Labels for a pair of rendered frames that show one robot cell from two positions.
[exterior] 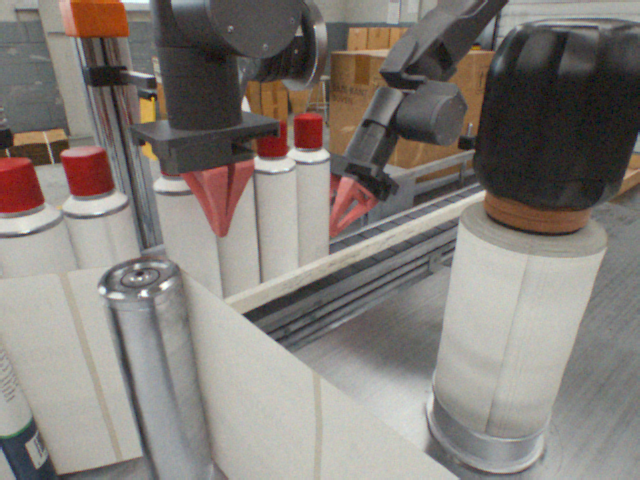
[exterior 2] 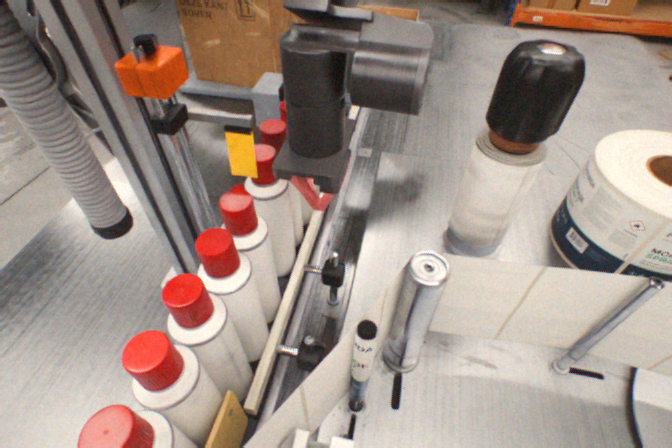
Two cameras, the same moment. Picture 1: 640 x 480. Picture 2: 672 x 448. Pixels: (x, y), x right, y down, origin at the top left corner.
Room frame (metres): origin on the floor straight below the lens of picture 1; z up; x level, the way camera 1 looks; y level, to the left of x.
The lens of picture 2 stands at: (0.07, 0.28, 1.34)
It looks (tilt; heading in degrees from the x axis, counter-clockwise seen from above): 48 degrees down; 323
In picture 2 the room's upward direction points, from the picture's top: straight up
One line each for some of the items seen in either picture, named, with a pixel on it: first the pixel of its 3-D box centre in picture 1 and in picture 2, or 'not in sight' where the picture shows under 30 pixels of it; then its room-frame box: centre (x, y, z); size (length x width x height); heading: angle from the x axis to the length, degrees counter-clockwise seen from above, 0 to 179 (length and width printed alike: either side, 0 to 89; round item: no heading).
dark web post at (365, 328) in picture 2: not in sight; (360, 373); (0.17, 0.17, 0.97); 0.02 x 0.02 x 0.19
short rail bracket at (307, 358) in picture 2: not in sight; (298, 357); (0.25, 0.19, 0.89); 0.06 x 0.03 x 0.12; 40
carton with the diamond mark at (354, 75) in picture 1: (407, 112); (253, 11); (1.07, -0.22, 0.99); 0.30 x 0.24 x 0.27; 125
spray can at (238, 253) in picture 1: (232, 221); (281, 190); (0.43, 0.09, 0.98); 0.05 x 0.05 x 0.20
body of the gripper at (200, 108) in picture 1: (203, 98); (316, 126); (0.34, 0.09, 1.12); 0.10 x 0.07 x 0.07; 130
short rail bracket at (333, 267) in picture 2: not in sight; (333, 278); (0.31, 0.09, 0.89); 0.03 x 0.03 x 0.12; 40
